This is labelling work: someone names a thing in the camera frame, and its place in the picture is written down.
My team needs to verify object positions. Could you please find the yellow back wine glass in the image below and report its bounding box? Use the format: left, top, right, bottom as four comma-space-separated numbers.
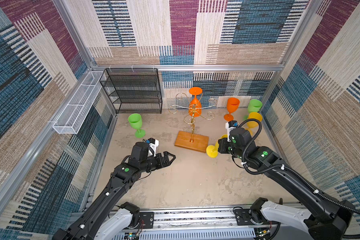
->
206, 134, 227, 158

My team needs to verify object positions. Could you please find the black mesh shelf rack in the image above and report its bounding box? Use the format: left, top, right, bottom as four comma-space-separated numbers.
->
100, 68, 163, 114

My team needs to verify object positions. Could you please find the orange wine glass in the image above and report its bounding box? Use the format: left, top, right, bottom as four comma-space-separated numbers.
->
224, 98, 240, 122
188, 87, 202, 118

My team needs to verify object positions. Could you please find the yellow front wine glass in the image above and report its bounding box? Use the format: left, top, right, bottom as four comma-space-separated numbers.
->
245, 112, 263, 136

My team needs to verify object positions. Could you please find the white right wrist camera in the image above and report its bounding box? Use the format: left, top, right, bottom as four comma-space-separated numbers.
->
225, 120, 238, 142

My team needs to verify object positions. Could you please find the orange back wine glass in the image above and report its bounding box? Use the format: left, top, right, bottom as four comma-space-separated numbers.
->
188, 87, 202, 118

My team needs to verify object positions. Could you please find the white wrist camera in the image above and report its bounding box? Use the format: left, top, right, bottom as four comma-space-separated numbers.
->
145, 138, 159, 157
225, 120, 238, 142

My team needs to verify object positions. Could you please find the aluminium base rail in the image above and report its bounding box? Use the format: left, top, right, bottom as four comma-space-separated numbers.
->
68, 205, 321, 240

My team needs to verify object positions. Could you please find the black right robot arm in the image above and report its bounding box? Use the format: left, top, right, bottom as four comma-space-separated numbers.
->
217, 127, 355, 240

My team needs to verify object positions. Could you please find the orange front wine glass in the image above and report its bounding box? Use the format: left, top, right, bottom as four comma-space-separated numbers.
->
224, 98, 240, 122

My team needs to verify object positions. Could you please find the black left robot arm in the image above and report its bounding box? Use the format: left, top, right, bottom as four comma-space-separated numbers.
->
53, 142, 176, 240

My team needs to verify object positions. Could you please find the white mesh wall basket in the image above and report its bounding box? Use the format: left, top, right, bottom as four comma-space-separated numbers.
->
53, 71, 103, 135

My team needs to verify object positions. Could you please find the gold wire wine glass rack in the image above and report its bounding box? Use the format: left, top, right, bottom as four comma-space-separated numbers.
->
168, 93, 215, 153

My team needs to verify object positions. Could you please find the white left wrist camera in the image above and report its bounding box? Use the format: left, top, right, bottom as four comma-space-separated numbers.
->
145, 138, 159, 157

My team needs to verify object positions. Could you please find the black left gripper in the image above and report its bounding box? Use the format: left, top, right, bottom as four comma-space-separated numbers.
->
139, 151, 175, 173

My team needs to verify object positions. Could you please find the green wine glass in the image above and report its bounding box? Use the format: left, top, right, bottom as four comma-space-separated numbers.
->
244, 99, 263, 120
128, 113, 146, 138

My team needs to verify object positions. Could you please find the yellow wine glass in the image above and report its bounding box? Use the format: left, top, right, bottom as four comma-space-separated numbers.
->
245, 112, 263, 136
206, 134, 227, 158

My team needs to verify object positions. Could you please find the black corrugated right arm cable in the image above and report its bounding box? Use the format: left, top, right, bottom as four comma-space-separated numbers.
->
238, 118, 360, 240

